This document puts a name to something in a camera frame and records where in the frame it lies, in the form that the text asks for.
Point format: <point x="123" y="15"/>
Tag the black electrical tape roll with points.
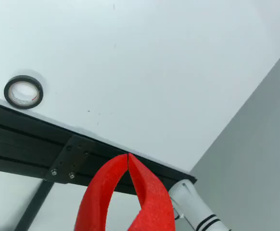
<point x="25" y="106"/>

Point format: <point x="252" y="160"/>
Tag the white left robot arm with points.
<point x="190" y="204"/>

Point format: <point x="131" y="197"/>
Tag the black table leg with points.
<point x="34" y="207"/>

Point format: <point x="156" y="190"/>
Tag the black corner bracket plate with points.
<point x="70" y="158"/>

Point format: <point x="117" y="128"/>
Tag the black aluminium table frame rail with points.
<point x="22" y="134"/>

